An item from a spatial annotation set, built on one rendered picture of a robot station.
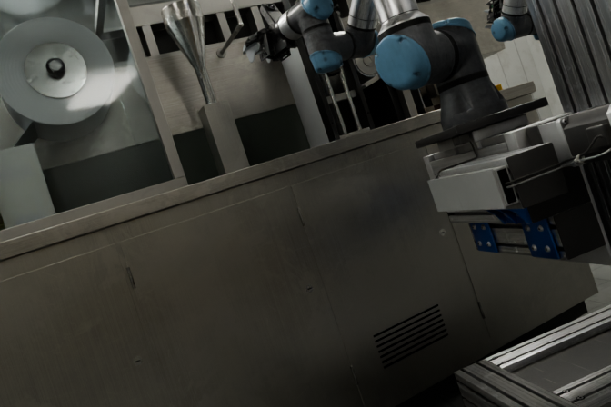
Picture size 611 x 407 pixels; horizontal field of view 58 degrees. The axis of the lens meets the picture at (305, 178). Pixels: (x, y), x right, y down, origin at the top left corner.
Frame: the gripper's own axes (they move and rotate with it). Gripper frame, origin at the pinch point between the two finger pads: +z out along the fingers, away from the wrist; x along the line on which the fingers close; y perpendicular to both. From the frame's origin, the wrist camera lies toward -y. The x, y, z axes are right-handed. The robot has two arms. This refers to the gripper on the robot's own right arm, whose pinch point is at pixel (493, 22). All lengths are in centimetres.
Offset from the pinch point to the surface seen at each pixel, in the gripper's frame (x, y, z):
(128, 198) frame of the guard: 65, 126, -41
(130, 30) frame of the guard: 18, 126, -37
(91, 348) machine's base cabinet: 101, 134, -49
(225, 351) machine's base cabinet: 105, 102, -42
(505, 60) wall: -63, -153, 271
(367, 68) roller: 16, 47, 7
